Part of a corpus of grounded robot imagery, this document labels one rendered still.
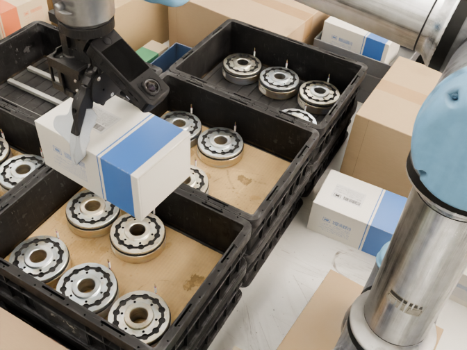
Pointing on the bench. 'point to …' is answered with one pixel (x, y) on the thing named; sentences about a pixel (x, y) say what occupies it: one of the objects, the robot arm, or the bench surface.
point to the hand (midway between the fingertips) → (114, 140)
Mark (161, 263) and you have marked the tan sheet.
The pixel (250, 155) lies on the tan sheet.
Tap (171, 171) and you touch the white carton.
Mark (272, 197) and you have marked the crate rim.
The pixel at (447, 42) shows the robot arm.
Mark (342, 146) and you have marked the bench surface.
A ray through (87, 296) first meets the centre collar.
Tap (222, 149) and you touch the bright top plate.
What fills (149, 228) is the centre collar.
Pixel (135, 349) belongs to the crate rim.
